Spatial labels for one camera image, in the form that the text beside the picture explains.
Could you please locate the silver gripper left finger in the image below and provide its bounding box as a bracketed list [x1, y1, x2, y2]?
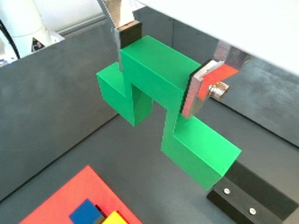
[96, 0, 144, 72]

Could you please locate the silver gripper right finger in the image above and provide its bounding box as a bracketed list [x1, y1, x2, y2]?
[182, 41, 250, 118]

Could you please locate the green bridge-shaped block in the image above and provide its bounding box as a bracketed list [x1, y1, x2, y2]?
[96, 36, 240, 189]

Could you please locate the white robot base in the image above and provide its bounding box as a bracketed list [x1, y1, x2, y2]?
[0, 0, 64, 58]

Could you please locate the red base board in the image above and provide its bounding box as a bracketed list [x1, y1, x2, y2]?
[20, 165, 143, 224]

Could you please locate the black block holder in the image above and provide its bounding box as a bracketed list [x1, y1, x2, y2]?
[207, 162, 299, 224]

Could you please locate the long yellow block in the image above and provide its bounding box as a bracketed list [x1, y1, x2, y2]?
[102, 211, 128, 224]

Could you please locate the right dark blue block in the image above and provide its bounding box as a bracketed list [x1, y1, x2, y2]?
[70, 199, 104, 224]

